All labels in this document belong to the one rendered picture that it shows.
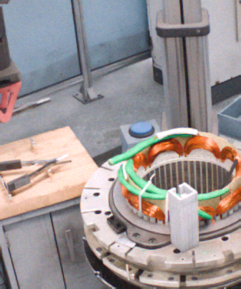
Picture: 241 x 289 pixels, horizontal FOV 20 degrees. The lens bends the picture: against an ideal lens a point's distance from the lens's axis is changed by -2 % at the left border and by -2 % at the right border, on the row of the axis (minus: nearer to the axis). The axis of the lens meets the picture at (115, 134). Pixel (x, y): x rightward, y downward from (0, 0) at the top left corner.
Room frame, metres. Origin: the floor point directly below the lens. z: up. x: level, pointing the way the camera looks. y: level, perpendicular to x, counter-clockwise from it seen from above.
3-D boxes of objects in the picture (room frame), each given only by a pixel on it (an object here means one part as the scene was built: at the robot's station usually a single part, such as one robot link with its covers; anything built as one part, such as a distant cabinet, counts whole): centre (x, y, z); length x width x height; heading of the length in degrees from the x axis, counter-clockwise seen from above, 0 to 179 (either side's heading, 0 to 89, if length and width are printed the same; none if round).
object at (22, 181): (0.93, 0.16, 1.09); 0.04 x 0.01 x 0.02; 123
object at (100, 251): (0.81, 0.05, 1.06); 0.09 x 0.04 x 0.01; 24
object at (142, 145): (0.90, -0.05, 1.15); 0.15 x 0.04 x 0.02; 114
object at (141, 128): (1.14, -0.05, 1.04); 0.04 x 0.04 x 0.01
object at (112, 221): (0.78, 0.01, 1.10); 0.03 x 0.01 x 0.01; 24
